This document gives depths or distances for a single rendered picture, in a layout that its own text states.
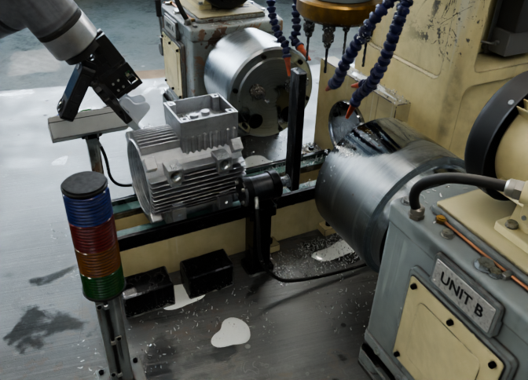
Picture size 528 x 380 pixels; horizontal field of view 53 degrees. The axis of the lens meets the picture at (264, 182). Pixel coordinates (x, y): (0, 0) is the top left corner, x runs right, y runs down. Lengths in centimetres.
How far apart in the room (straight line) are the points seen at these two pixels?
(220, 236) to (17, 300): 43
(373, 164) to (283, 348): 38
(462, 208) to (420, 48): 55
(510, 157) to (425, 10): 58
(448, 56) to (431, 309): 58
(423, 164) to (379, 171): 7
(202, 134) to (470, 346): 61
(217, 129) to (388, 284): 44
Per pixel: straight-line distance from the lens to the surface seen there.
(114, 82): 104
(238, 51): 137
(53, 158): 166
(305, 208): 124
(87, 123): 123
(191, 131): 103
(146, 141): 104
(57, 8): 97
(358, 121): 122
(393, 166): 90
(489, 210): 80
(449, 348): 78
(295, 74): 96
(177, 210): 105
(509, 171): 73
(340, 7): 106
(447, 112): 120
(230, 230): 117
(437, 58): 121
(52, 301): 118
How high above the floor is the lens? 160
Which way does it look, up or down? 33 degrees down
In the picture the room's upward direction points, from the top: 2 degrees clockwise
